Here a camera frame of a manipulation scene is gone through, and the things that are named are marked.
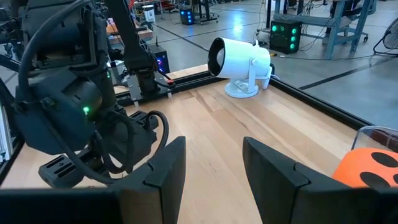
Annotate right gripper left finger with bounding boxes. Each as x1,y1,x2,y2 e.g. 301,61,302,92
119,136,187,224

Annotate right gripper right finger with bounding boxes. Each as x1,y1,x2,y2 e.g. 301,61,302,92
243,136,308,224

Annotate large orange foam die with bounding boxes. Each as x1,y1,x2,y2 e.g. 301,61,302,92
332,147,398,189

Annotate clear plastic container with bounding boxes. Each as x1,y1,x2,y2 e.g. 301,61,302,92
351,125,398,153

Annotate white cylindrical projector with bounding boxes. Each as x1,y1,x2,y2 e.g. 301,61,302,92
207,37,276,99

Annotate black computer tower blue lights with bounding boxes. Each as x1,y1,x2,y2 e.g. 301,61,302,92
179,7,196,26

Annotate black lit computer tower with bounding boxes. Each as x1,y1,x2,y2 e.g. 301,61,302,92
269,19,303,54

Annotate grey metal desk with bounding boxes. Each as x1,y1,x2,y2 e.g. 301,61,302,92
273,0,377,60

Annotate black floor fan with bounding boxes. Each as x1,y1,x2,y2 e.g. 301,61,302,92
373,26,398,57

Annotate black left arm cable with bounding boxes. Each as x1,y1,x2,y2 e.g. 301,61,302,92
17,0,94,103

